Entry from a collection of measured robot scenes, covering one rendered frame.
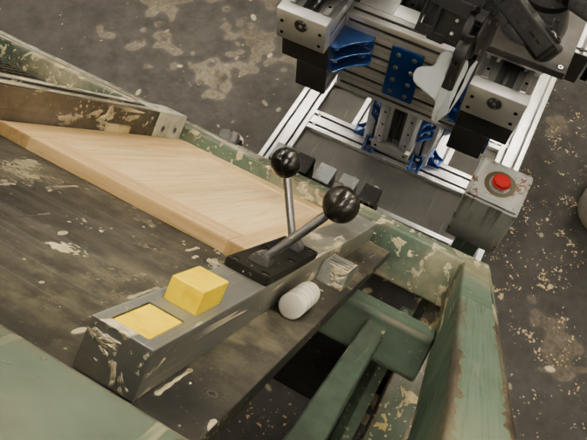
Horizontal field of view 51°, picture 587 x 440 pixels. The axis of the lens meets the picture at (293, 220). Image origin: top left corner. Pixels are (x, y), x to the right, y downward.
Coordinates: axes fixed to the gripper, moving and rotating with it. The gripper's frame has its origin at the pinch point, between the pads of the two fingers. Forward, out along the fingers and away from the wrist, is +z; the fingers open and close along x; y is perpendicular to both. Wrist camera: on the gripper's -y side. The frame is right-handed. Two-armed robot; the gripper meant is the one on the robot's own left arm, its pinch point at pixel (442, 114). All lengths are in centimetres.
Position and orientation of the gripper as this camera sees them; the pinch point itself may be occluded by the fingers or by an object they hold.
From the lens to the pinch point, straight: 85.8
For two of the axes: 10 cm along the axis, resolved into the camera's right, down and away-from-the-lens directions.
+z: -3.3, 8.5, 4.2
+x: -5.0, 2.2, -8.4
